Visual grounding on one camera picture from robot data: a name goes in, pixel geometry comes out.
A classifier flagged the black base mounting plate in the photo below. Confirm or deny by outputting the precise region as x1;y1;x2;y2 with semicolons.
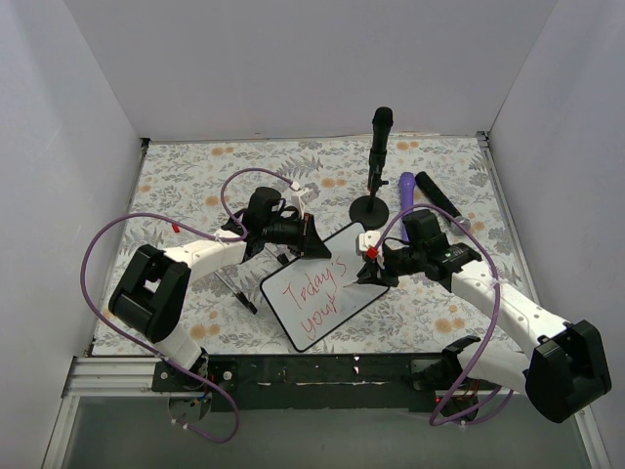
150;354;502;414

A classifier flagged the black microphone on stand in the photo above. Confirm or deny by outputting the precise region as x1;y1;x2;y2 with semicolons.
367;107;394;191

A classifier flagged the floral patterned table mat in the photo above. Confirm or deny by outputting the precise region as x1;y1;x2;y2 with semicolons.
97;135;529;355

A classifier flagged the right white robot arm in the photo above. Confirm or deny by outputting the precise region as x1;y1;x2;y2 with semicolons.
355;209;612;423

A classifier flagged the purple microphone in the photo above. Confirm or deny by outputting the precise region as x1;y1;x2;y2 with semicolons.
398;172;416;211

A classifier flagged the wire whiteboard easel stand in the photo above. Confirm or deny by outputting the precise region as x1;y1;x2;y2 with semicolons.
214;247;289;315

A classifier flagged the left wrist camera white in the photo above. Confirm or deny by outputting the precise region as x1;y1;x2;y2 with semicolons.
289;181;319;213

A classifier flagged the black round microphone stand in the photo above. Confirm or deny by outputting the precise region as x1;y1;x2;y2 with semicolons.
349;168;389;230

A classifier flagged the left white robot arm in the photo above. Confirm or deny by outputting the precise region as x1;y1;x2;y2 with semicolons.
108;184;331;391

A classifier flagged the small black-framed whiteboard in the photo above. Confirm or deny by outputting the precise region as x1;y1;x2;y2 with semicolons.
260;222;389;353

